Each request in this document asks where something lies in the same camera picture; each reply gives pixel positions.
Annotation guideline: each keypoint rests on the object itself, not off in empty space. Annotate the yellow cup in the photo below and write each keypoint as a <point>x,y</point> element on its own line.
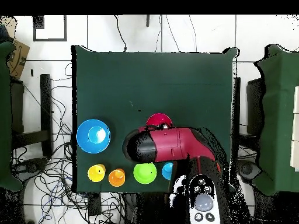
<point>96,173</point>

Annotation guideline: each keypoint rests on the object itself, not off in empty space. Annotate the black square floor frame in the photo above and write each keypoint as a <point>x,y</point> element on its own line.
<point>50,40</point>

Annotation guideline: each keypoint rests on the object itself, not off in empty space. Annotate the cardboard box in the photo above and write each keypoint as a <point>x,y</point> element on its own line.
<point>18,58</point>

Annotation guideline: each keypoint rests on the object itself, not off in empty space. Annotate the blue cup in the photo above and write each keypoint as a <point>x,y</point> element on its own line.
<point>167,172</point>

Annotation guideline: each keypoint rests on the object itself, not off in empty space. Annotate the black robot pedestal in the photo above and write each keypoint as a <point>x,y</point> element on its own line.
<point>149,210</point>

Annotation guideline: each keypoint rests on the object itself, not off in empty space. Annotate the black metal stand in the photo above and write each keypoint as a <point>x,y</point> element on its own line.
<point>46,105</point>
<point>254,107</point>

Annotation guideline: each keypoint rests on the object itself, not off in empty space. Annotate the dark green tablecloth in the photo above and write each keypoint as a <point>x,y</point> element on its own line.
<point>151,81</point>

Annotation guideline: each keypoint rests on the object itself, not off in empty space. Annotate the black power strip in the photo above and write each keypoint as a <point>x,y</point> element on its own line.
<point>94,204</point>

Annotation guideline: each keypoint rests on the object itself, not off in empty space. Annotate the large blue bowl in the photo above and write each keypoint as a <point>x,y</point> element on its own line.
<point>84,140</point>

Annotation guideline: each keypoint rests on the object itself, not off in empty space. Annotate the grey pedestal foot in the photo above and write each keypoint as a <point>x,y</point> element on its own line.
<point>30,166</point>
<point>248,169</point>

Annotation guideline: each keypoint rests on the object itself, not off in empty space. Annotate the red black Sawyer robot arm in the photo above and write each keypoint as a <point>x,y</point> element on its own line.
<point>170,142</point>

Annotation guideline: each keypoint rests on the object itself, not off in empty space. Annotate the light orange cup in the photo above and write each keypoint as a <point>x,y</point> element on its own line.
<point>116,177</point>

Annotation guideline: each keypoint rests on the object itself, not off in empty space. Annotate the pink bowl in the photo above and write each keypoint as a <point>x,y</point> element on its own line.
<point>147,123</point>

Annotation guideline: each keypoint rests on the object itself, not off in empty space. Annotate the short dark bar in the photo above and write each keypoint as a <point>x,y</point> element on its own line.
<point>147,21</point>

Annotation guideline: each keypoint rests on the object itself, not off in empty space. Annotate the green cloth side table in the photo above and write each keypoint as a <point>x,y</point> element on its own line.
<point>4,116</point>
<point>278,116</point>

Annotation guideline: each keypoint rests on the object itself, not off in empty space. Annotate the green bowl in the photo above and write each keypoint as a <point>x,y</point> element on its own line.
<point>144,173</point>

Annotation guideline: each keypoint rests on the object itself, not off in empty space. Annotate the white box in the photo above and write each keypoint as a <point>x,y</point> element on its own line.
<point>296,130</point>

